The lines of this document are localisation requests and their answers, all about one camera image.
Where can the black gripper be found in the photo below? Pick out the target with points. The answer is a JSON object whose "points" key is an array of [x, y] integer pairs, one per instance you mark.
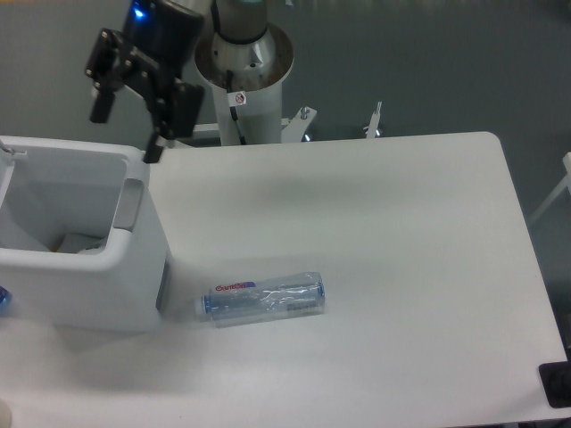
{"points": [[166, 31]]}

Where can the clear plastic bag with labels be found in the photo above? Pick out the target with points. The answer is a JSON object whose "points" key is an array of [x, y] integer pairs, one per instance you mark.
{"points": [[94, 248]]}

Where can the clear crushed water bottle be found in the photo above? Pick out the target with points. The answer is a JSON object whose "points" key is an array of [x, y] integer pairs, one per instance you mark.
{"points": [[251, 302]]}

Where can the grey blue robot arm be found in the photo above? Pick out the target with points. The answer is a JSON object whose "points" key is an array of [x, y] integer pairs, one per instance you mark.
{"points": [[238, 22]]}

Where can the white open trash can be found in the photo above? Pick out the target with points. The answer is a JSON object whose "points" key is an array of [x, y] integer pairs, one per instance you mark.
{"points": [[57, 197]]}

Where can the black device at table corner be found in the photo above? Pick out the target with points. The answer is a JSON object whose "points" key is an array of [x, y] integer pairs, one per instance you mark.
{"points": [[555, 378]]}

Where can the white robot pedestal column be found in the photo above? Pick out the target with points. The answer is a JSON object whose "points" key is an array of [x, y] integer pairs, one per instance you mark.
{"points": [[246, 84]]}

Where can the white pedestal base frame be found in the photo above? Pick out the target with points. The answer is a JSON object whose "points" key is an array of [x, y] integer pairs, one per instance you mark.
{"points": [[292, 130]]}

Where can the white frame at right edge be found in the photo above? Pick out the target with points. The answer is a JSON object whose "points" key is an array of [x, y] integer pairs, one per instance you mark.
{"points": [[563, 186]]}

